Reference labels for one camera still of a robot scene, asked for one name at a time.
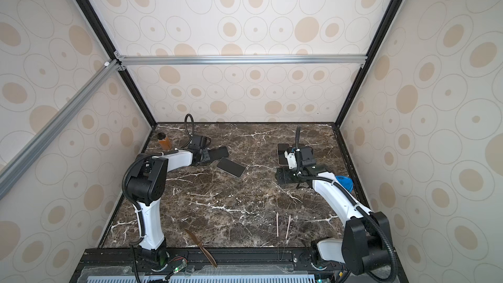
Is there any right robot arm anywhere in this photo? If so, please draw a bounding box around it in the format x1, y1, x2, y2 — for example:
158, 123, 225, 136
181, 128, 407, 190
275, 127, 399, 282

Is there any aluminium frame bar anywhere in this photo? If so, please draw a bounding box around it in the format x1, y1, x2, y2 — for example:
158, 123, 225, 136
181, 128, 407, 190
1, 60, 119, 198
119, 54, 367, 66

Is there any wooden-handled knife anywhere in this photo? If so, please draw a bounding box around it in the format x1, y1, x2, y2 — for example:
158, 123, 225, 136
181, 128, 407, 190
184, 228, 218, 269

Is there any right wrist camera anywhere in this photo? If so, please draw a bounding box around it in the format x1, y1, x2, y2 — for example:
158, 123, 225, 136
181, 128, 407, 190
284, 148, 299, 170

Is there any orange bottle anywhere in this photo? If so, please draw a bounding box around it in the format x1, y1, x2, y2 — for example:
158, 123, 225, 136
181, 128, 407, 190
157, 132, 172, 151

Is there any blue round lid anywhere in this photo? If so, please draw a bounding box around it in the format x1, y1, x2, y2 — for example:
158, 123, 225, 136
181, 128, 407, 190
335, 176, 354, 193

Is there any pink phone case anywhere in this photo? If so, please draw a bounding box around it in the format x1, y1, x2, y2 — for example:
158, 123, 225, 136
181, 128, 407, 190
277, 144, 290, 166

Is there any right pink chopstick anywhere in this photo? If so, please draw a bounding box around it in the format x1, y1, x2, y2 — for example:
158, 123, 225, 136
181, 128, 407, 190
285, 215, 292, 241

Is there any silver-edged phone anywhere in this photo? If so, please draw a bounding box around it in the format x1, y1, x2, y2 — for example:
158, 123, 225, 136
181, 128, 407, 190
217, 158, 246, 178

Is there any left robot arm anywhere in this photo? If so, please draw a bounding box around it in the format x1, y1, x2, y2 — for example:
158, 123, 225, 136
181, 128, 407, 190
122, 114, 212, 267

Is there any aluminium frame bar left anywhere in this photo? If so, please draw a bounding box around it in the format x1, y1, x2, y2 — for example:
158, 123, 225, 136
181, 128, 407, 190
1, 60, 119, 198

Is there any aluminium frame bar back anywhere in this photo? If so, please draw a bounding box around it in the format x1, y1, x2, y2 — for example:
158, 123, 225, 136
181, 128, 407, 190
119, 54, 367, 66

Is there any black phone case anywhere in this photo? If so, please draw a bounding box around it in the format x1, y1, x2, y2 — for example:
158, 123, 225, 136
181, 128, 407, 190
208, 146, 229, 162

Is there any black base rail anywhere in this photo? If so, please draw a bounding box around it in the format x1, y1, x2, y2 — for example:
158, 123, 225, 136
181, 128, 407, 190
70, 246, 398, 283

